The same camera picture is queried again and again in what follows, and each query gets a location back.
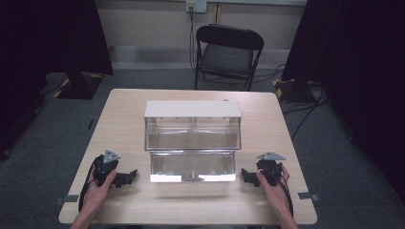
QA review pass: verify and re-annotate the grey tape strip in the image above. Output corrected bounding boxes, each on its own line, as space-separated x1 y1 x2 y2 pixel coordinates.
53 194 80 205
297 191 320 202

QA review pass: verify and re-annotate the black folding chair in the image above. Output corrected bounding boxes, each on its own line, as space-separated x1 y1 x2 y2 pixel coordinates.
193 24 266 93

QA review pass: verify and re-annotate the black wall cable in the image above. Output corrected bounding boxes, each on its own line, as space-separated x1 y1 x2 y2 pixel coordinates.
188 7 198 74

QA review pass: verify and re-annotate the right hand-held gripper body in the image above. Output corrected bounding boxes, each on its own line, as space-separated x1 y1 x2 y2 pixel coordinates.
254 151 287 187

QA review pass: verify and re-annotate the clear drawer cabinet white top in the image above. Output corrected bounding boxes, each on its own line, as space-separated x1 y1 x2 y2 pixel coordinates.
143 100 243 152

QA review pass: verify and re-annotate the person's left hand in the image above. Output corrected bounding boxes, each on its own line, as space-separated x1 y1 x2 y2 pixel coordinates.
81 169 118 212

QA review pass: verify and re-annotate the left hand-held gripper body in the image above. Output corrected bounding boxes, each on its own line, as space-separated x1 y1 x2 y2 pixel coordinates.
92 149 128 188

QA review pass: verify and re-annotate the clear drawer white front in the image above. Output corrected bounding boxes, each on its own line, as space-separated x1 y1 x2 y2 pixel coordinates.
149 150 195 184
192 150 238 183

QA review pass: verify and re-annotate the white wall socket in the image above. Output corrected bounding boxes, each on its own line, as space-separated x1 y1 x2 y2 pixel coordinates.
185 0 208 14

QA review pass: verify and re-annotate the black stand base yellow tape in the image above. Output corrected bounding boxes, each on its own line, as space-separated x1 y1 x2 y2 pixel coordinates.
53 72 104 100
271 77 316 104

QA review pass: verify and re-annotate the black floor cable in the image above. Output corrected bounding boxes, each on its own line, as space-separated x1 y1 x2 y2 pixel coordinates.
252 63 287 84
282 85 329 141

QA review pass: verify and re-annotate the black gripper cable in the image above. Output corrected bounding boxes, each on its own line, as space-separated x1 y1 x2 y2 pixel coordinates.
77 155 105 214
277 162 294 218

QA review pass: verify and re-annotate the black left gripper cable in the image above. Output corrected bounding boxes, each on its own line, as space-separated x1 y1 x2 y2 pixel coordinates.
77 155 105 214

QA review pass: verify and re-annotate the person's right hand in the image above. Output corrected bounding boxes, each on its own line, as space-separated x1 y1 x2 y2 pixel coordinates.
255 165 291 209

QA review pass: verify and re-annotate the black curtain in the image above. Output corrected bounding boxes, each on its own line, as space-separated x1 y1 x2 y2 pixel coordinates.
281 0 405 204
0 0 115 160

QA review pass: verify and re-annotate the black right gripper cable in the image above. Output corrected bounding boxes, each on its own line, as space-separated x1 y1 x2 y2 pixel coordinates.
277 162 294 218

